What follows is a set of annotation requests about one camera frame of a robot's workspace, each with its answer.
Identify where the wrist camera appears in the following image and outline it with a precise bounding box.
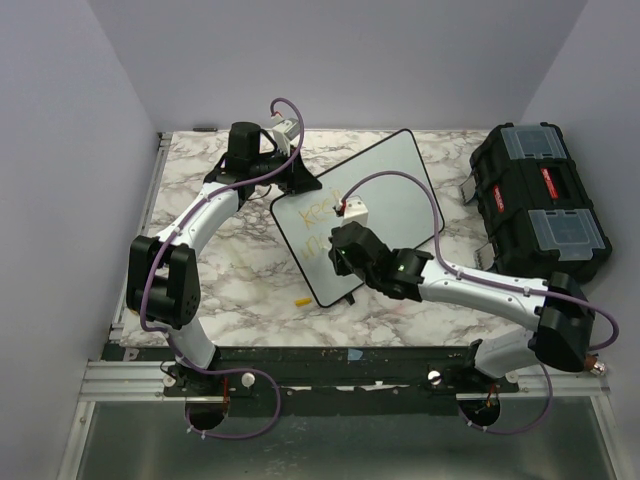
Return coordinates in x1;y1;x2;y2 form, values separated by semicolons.
334;195;369;227
271;112;301;155

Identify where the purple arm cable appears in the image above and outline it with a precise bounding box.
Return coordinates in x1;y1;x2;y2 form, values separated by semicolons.
342;171;621;436
139;97;306;442

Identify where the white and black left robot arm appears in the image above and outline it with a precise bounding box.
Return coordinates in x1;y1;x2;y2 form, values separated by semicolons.
125;113;322;395

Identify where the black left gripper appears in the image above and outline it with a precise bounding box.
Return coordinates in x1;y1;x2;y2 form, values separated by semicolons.
251;145;323;196

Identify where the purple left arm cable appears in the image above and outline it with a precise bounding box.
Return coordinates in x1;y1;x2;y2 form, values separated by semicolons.
139;97;306;442

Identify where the black plastic toolbox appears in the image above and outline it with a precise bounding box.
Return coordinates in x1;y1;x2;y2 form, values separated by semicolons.
459;122;612;284

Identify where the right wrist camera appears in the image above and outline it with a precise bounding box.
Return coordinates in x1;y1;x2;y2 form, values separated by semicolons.
334;195;369;227

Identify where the white whiteboard with black frame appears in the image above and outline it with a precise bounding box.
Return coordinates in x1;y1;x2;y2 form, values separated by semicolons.
270;129;435;308

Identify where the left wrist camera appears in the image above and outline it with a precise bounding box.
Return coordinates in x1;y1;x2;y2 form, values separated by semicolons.
271;112;301;155

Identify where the blue tape piece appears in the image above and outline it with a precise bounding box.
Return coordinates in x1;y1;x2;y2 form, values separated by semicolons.
347;348;364;362

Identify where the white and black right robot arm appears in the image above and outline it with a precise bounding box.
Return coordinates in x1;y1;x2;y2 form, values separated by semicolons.
329;222;605;392

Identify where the aluminium frame profile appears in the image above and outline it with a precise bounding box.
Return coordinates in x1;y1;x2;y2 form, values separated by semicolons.
54;132;174;480

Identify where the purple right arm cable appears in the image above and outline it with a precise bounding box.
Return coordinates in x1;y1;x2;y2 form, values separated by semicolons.
342;171;621;436

